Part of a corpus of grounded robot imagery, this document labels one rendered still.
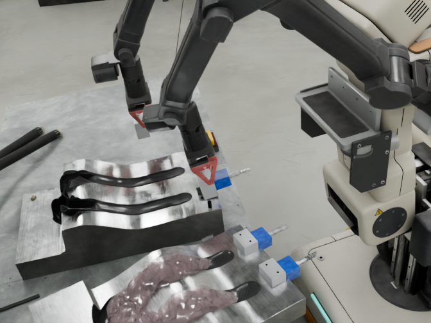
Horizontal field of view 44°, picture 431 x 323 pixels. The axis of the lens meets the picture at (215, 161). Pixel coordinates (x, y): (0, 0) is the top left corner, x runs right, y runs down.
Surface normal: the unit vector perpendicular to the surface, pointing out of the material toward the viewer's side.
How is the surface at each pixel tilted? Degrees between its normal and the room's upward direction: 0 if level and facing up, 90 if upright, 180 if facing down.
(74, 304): 0
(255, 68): 0
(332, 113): 0
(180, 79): 119
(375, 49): 59
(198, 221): 90
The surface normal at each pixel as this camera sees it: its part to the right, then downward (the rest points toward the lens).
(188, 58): -0.11, 0.92
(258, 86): -0.11, -0.79
